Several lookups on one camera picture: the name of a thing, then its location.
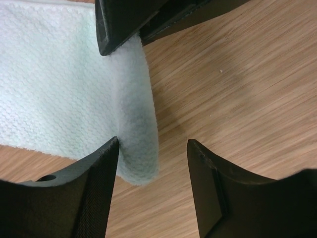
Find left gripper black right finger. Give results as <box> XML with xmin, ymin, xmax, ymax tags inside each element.
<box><xmin>187</xmin><ymin>139</ymin><xmax>317</xmax><ymax>238</ymax></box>

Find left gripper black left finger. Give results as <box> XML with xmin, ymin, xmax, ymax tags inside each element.
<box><xmin>0</xmin><ymin>137</ymin><xmax>119</xmax><ymax>238</ymax></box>

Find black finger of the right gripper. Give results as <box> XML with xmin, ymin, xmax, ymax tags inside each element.
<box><xmin>140</xmin><ymin>0</ymin><xmax>248</xmax><ymax>46</ymax></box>
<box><xmin>95</xmin><ymin>0</ymin><xmax>173</xmax><ymax>56</ymax></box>

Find light mint green towel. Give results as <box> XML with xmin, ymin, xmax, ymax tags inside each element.
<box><xmin>0</xmin><ymin>0</ymin><xmax>159</xmax><ymax>185</ymax></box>

